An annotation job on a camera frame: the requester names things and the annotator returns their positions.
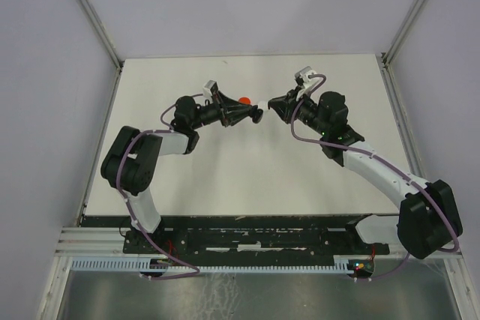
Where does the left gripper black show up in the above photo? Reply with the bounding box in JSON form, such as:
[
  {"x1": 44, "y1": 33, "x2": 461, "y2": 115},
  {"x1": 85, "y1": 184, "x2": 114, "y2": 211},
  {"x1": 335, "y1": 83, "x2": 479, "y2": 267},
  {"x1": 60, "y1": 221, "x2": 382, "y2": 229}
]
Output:
[{"x1": 191, "y1": 91, "x2": 254, "y2": 130}]

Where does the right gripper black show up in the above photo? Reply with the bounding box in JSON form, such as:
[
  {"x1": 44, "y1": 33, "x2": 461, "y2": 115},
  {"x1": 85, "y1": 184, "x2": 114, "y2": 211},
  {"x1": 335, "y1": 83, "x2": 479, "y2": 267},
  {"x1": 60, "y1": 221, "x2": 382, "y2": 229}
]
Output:
[{"x1": 268, "y1": 85, "x2": 329, "y2": 136}]

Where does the orange charging case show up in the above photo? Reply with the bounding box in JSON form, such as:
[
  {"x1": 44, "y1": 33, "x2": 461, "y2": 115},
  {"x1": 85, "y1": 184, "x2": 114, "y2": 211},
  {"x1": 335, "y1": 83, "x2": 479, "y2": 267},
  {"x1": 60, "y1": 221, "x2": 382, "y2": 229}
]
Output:
[{"x1": 238, "y1": 97, "x2": 251, "y2": 105}]

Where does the black charging case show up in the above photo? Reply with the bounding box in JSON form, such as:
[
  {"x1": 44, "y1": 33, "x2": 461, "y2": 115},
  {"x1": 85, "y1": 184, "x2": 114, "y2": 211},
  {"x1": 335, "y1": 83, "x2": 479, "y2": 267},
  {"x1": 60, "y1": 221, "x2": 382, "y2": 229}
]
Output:
[{"x1": 251, "y1": 108, "x2": 263, "y2": 124}]

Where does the white charging case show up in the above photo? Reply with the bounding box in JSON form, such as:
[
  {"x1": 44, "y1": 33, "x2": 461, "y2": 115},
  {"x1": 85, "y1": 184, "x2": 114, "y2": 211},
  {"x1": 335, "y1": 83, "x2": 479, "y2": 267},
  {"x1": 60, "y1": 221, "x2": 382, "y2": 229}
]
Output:
[{"x1": 257, "y1": 100, "x2": 269, "y2": 111}]

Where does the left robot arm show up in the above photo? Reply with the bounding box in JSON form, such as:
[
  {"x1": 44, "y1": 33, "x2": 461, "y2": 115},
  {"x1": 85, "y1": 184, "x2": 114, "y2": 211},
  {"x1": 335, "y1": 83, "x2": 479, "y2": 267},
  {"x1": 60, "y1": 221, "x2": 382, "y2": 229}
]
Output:
[{"x1": 100, "y1": 91, "x2": 263, "y2": 253}]

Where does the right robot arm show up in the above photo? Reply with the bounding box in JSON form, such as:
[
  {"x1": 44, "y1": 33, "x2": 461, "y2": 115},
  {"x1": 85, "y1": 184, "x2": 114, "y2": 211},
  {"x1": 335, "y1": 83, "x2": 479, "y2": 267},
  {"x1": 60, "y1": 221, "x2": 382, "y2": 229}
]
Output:
[{"x1": 268, "y1": 88, "x2": 463, "y2": 259}]

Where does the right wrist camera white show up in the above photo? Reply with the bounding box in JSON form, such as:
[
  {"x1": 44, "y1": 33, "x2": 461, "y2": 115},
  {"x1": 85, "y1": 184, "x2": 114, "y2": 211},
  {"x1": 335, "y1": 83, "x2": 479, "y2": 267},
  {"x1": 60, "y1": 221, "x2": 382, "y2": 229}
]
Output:
[{"x1": 294, "y1": 66, "x2": 327, "y2": 100}]

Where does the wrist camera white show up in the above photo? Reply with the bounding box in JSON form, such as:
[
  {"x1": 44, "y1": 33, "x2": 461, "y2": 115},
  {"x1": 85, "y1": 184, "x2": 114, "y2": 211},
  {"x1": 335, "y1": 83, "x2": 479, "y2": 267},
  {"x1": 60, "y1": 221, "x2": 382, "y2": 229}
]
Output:
[
  {"x1": 294, "y1": 66, "x2": 327, "y2": 100},
  {"x1": 202, "y1": 80, "x2": 218, "y2": 99}
]

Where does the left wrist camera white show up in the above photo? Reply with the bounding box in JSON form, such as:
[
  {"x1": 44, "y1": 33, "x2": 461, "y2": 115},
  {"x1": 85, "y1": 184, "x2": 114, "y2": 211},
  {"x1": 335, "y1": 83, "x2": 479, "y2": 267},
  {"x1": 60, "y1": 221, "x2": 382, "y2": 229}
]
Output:
[{"x1": 202, "y1": 80, "x2": 218, "y2": 99}]

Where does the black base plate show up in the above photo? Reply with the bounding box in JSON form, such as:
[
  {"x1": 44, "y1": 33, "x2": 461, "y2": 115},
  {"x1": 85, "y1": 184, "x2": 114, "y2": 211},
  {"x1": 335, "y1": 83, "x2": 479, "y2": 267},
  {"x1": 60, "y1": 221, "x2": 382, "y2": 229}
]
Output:
[{"x1": 124, "y1": 215, "x2": 389, "y2": 267}]

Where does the white slotted cable duct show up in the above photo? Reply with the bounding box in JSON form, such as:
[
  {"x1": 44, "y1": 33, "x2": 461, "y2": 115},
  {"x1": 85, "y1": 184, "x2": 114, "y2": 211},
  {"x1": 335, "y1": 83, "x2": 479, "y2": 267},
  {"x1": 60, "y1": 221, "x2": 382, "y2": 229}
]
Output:
[{"x1": 70, "y1": 256, "x2": 357, "y2": 273}]

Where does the right aluminium frame post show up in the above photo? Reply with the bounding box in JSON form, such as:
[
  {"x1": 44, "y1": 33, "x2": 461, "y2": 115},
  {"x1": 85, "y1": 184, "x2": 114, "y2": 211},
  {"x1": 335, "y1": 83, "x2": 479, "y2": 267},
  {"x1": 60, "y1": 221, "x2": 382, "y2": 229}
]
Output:
[{"x1": 382, "y1": 0, "x2": 428, "y2": 67}]

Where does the aluminium frame post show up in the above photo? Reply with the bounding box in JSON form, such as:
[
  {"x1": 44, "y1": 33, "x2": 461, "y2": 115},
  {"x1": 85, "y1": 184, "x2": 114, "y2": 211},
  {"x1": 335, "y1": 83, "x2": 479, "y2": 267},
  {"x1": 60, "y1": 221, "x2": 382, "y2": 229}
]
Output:
[
  {"x1": 382, "y1": 0, "x2": 428, "y2": 67},
  {"x1": 76, "y1": 0, "x2": 124, "y2": 69}
]

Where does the left aluminium frame post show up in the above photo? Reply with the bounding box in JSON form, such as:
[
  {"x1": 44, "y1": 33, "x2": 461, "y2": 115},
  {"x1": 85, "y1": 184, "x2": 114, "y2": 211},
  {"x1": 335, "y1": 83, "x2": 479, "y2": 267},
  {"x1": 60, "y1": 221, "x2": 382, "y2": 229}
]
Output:
[{"x1": 76, "y1": 0, "x2": 124, "y2": 69}]

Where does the aluminium front rail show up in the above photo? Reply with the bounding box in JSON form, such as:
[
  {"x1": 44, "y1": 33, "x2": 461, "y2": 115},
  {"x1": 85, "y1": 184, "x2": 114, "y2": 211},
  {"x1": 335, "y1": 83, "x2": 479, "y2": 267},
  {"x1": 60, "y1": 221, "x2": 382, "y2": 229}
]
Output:
[{"x1": 54, "y1": 226, "x2": 462, "y2": 259}]

